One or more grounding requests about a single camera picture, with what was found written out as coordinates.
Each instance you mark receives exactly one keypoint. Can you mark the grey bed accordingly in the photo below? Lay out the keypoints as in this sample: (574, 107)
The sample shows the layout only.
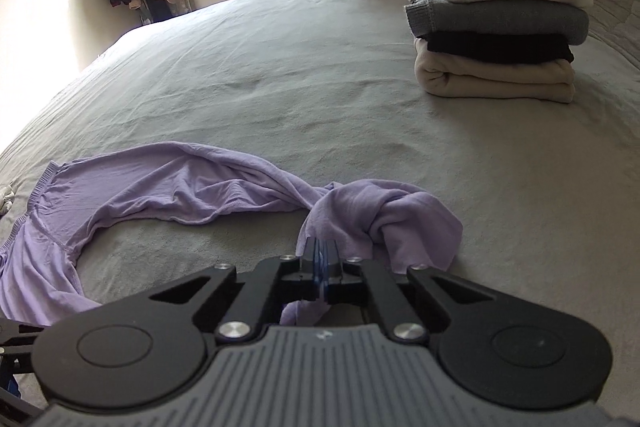
(300, 82)

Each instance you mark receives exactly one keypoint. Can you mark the folded grey sweater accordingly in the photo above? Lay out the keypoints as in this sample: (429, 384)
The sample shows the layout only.
(500, 19)

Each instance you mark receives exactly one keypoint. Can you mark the purple pants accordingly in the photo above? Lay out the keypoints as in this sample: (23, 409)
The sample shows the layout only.
(200, 187)

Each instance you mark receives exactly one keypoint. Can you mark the white crumpled cloth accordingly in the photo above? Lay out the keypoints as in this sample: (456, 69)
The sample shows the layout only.
(6, 199)

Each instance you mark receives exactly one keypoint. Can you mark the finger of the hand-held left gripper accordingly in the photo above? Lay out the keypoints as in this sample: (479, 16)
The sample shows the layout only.
(10, 387)
(17, 337)

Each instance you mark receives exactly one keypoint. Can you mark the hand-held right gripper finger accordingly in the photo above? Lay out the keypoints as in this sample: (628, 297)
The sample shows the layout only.
(327, 267)
(318, 267)

